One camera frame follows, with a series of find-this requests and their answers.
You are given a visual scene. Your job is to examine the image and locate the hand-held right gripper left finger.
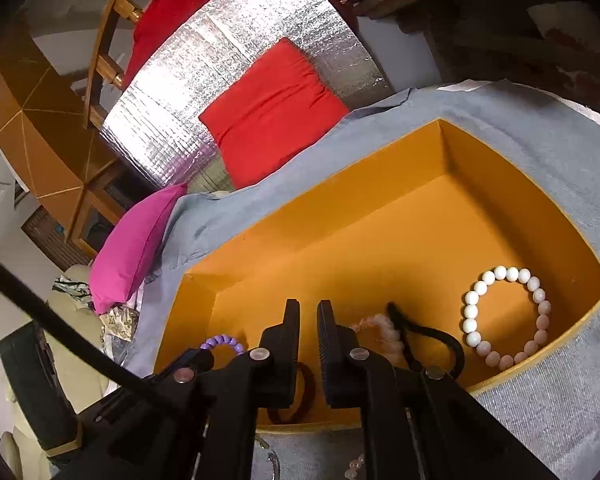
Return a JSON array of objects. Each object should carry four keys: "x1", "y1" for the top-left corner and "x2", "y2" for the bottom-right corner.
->
[{"x1": 77, "y1": 299, "x2": 302, "y2": 480}]

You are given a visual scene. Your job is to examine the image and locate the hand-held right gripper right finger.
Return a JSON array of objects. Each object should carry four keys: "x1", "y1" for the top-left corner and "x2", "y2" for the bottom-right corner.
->
[{"x1": 316, "y1": 299, "x2": 558, "y2": 480}]

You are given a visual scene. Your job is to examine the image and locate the dark red hair tie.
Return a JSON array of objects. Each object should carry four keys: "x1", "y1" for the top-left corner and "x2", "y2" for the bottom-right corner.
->
[{"x1": 266, "y1": 362, "x2": 317, "y2": 425}]

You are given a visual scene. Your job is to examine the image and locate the pink fluffy hair tie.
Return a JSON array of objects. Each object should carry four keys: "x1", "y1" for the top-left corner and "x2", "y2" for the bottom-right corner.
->
[{"x1": 351, "y1": 312, "x2": 406, "y2": 361}]

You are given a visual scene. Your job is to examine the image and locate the purple bead bracelet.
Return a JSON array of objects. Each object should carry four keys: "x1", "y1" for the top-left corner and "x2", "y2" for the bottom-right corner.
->
[{"x1": 200, "y1": 334, "x2": 245, "y2": 357}]

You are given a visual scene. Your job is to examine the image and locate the black hair tie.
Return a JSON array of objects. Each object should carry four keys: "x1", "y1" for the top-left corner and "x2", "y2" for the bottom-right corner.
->
[{"x1": 386, "y1": 301, "x2": 466, "y2": 378}]

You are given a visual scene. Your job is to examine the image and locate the orange cardboard box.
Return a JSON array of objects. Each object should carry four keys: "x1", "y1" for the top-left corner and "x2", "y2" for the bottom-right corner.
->
[{"x1": 152, "y1": 117, "x2": 600, "y2": 433}]

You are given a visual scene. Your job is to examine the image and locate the white and pink bead bracelet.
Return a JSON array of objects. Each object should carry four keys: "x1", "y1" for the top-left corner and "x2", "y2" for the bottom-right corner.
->
[{"x1": 461, "y1": 265, "x2": 552, "y2": 372}]

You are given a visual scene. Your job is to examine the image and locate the beige sofa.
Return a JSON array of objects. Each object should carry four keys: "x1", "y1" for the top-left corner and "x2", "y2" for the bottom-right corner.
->
[{"x1": 0, "y1": 265, "x2": 111, "y2": 480}]

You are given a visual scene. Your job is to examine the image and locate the patterned cloth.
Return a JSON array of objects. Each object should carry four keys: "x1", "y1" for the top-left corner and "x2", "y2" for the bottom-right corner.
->
[{"x1": 52, "y1": 275, "x2": 141, "y2": 351}]

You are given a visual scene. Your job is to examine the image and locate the silver bangle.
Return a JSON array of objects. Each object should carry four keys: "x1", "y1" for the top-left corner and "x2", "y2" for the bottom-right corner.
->
[{"x1": 257, "y1": 435, "x2": 281, "y2": 480}]

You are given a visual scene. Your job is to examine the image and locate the brown woven screen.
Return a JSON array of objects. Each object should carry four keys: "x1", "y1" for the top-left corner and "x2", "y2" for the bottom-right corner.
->
[{"x1": 22, "y1": 207, "x2": 96, "y2": 271}]

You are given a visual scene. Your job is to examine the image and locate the pink pillow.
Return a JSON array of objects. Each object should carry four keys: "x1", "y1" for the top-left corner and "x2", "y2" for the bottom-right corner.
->
[{"x1": 88, "y1": 182, "x2": 188, "y2": 315}]

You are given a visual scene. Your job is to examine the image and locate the small red pillow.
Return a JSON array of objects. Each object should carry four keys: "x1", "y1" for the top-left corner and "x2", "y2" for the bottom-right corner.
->
[{"x1": 198, "y1": 37, "x2": 351, "y2": 188}]

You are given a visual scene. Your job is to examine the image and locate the orange wooden cabinet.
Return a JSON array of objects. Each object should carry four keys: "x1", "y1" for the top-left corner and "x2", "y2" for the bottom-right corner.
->
[{"x1": 0, "y1": 35, "x2": 131, "y2": 256}]

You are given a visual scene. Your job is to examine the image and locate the silver insulating sheet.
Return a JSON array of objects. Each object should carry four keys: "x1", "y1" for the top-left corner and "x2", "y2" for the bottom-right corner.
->
[{"x1": 100, "y1": 0, "x2": 387, "y2": 196}]

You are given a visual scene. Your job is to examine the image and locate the wooden chair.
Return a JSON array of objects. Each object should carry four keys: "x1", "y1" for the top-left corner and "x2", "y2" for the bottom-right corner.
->
[{"x1": 82, "y1": 0, "x2": 181, "y2": 131}]

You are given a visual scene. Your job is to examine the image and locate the large red cushion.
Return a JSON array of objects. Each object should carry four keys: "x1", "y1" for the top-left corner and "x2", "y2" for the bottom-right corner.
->
[{"x1": 122, "y1": 0, "x2": 261, "y2": 86}]

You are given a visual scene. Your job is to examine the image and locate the black cable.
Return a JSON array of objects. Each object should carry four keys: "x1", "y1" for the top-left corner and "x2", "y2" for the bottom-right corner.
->
[{"x1": 0, "y1": 247, "x2": 181, "y2": 411}]

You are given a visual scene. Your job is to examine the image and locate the pink crystal bead bracelet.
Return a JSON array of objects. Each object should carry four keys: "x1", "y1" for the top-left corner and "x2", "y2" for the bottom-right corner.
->
[{"x1": 344, "y1": 452, "x2": 367, "y2": 480}]

